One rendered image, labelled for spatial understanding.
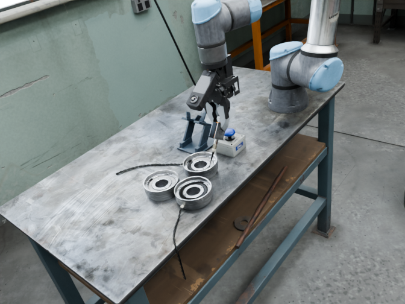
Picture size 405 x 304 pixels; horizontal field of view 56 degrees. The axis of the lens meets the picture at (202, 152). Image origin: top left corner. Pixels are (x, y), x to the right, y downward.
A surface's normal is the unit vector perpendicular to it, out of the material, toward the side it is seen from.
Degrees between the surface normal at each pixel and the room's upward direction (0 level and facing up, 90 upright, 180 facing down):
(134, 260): 0
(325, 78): 97
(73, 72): 90
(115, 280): 0
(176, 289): 0
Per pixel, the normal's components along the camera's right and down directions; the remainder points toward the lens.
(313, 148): -0.15, -0.83
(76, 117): 0.76, 0.25
